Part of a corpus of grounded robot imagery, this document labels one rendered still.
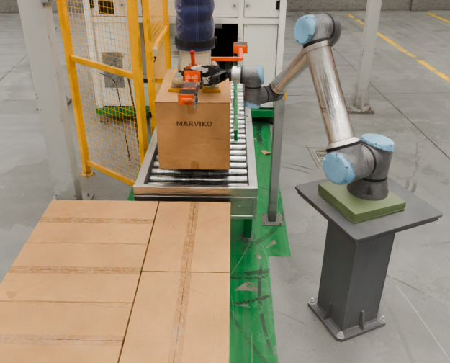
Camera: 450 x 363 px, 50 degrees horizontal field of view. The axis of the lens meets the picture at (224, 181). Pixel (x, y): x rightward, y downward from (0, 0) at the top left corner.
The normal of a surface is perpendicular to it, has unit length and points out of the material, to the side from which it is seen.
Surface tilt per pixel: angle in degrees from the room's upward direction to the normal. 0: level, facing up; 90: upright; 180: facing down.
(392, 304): 0
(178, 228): 0
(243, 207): 90
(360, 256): 90
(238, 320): 0
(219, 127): 90
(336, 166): 93
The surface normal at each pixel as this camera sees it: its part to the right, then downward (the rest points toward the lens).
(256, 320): 0.00, -0.87
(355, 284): 0.40, 0.45
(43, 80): -0.02, 0.50
